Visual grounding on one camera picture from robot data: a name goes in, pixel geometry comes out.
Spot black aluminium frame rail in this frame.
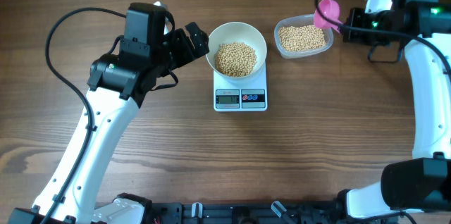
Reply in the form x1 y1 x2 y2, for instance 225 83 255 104
144 201 346 224

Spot clear plastic container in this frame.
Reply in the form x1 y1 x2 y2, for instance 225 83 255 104
274 14 334 59

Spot white bowl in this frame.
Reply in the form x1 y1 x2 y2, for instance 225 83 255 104
206 22 268 82

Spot soybeans in bowl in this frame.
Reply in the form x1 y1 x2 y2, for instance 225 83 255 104
214 42 257 77

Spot white digital kitchen scale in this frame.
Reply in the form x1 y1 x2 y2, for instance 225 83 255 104
213 63 268 112

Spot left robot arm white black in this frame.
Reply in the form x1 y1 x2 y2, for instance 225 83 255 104
9 3 209 223

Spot soybeans in container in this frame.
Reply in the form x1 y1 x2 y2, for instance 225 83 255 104
278 25 326 51

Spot pink plastic scoop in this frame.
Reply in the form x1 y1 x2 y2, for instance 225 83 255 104
314 0 341 33

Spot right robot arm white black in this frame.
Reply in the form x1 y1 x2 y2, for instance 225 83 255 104
339 0 450 220

